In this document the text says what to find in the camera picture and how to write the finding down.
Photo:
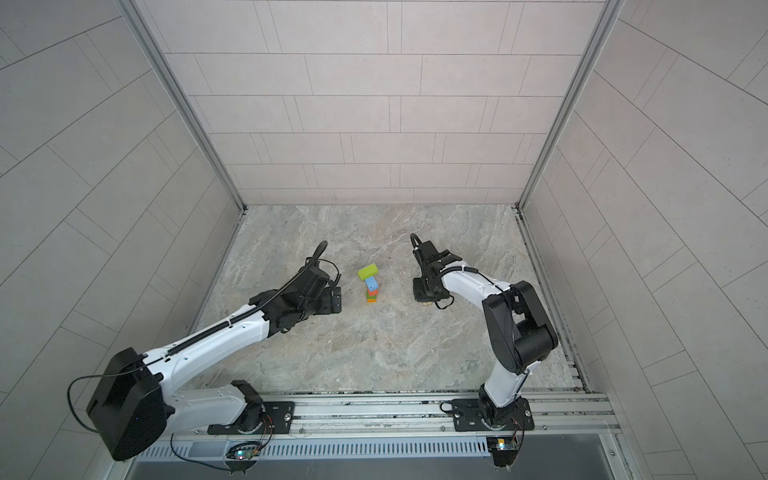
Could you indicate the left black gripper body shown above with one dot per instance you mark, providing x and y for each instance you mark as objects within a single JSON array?
[{"x": 324, "y": 305}]

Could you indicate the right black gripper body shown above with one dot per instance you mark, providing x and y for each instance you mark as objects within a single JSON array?
[{"x": 424, "y": 290}]

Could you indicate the light blue wood block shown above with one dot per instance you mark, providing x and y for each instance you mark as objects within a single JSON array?
[{"x": 371, "y": 284}]

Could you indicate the lime green wood block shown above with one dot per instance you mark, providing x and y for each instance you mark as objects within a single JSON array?
[{"x": 368, "y": 272}]

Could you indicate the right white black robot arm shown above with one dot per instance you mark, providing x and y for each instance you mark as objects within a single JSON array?
[{"x": 520, "y": 332}]

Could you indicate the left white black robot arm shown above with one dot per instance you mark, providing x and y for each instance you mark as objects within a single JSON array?
[{"x": 139, "y": 399}]

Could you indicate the left green circuit board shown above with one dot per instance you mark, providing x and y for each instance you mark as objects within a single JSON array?
[{"x": 241, "y": 457}]

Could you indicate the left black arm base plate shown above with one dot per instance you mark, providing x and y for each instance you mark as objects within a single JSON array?
[{"x": 279, "y": 417}]

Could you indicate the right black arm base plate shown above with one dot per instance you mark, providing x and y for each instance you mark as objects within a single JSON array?
[{"x": 472, "y": 415}]

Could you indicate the aluminium mounting rail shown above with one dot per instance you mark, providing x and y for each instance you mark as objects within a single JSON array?
[{"x": 414, "y": 415}]

